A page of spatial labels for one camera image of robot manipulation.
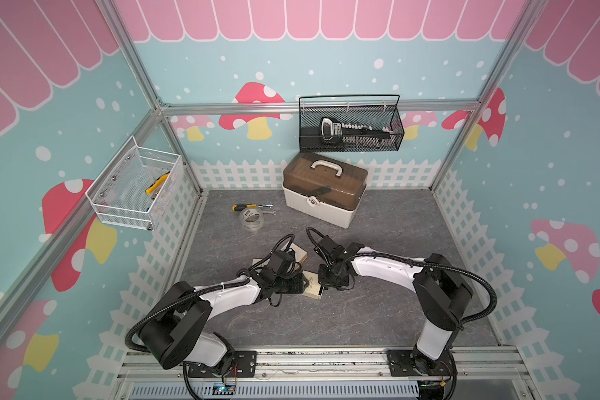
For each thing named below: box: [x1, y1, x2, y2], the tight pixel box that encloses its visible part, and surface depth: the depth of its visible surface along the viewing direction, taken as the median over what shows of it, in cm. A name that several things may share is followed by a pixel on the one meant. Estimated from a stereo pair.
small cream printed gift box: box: [301, 270, 325, 300], surface depth 88 cm
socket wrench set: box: [320, 117, 396, 148], surface depth 91 cm
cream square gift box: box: [290, 242, 309, 270], surface depth 98 cm
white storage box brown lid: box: [281, 152, 369, 230], surface depth 100 cm
